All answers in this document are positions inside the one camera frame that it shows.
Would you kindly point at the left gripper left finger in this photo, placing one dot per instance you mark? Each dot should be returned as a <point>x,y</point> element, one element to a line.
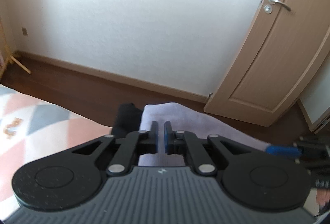
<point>130,148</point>

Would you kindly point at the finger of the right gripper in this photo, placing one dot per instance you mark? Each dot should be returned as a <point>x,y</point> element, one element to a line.
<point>284,151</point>

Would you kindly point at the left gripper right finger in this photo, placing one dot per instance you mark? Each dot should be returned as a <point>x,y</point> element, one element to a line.
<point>190,147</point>

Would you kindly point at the mauve grey long garment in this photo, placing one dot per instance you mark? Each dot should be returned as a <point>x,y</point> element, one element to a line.
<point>185,119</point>

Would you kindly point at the black folded garment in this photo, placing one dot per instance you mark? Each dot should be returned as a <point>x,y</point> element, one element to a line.
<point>127,120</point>

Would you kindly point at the wooden door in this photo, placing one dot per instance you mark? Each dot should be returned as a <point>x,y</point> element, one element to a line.
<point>280,55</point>

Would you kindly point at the checkered pink grey duvet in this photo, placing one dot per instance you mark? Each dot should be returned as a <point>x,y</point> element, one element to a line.
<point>32,128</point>

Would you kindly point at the wooden baseboard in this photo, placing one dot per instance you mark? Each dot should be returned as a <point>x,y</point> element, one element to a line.
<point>118,78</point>

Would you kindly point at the wooden rack leg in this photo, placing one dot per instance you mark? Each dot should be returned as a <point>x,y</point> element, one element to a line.
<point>11,58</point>

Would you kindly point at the silver door handle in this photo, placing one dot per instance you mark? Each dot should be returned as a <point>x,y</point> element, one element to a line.
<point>268,8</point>

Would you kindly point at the brown wall socket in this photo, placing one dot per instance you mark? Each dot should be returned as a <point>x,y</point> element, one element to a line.
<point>24,31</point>

